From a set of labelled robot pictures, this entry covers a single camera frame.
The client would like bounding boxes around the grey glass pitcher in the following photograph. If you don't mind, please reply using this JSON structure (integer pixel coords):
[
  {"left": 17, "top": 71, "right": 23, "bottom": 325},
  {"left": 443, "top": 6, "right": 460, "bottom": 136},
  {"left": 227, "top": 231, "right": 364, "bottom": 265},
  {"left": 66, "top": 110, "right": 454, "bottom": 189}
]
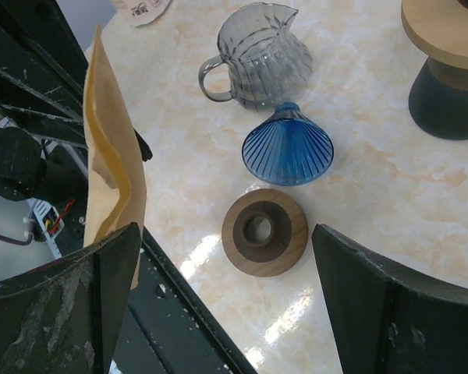
[{"left": 198, "top": 2, "right": 313, "bottom": 111}]

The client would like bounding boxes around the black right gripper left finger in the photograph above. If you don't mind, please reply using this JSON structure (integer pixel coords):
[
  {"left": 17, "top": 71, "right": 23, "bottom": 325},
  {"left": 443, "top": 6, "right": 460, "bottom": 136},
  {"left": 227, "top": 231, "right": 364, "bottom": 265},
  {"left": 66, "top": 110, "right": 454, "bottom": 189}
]
[{"left": 0, "top": 223, "right": 141, "bottom": 373}]

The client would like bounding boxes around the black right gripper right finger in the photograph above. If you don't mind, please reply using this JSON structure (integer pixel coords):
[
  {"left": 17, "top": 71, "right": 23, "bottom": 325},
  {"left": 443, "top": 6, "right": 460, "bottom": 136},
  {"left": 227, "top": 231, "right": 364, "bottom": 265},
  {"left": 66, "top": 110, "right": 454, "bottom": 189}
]
[{"left": 312, "top": 224, "right": 468, "bottom": 373}]

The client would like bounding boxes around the black tumbler with red lid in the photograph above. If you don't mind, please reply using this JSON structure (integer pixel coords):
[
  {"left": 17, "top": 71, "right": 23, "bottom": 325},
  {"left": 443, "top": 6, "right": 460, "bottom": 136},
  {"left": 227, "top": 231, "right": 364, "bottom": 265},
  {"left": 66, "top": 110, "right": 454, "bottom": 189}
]
[{"left": 408, "top": 58, "right": 468, "bottom": 140}]

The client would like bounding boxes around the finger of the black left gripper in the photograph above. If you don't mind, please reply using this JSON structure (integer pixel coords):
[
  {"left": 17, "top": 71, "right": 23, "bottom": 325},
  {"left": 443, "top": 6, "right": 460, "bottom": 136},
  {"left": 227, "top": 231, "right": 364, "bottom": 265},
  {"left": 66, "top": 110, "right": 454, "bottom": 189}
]
[{"left": 134, "top": 131, "right": 153, "bottom": 162}]

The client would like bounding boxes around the dark wooden dripper ring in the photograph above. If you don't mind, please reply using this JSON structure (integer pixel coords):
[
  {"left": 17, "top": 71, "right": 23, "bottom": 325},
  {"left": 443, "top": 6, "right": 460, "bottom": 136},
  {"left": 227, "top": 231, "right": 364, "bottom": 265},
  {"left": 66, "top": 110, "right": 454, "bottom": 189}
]
[{"left": 221, "top": 188, "right": 310, "bottom": 278}]

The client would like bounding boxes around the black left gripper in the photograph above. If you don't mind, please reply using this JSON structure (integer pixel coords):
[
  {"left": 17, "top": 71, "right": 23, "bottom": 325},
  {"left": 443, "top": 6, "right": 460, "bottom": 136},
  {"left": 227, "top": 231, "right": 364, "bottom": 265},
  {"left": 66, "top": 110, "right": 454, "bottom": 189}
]
[{"left": 0, "top": 1, "right": 87, "bottom": 203}]

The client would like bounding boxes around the white toilet paper roll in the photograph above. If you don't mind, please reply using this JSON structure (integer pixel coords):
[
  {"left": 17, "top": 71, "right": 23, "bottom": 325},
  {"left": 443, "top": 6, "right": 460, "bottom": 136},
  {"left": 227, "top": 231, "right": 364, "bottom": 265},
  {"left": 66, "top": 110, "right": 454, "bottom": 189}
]
[{"left": 109, "top": 0, "right": 172, "bottom": 26}]

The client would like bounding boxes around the blue glass dripper near pitcher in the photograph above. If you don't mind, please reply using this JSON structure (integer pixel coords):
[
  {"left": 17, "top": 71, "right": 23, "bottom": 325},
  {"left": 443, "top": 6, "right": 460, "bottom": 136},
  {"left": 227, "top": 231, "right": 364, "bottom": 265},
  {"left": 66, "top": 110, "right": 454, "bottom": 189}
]
[{"left": 242, "top": 102, "right": 334, "bottom": 186}]

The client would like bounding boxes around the brown paper coffee filter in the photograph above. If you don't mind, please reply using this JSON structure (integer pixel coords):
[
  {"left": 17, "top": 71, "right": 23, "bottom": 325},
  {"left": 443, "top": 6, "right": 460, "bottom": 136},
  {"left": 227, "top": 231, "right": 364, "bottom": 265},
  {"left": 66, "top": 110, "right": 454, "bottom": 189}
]
[{"left": 81, "top": 23, "right": 147, "bottom": 291}]

